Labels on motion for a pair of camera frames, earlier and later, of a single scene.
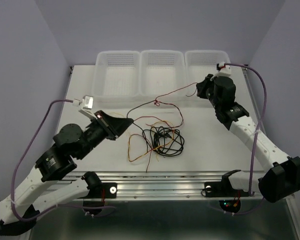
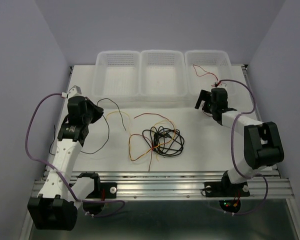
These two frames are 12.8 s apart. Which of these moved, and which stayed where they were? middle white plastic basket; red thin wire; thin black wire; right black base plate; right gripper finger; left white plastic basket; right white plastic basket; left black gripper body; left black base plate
Moved: thin black wire; left black gripper body; red thin wire; right gripper finger
Stayed: middle white plastic basket; right black base plate; left black base plate; right white plastic basket; left white plastic basket
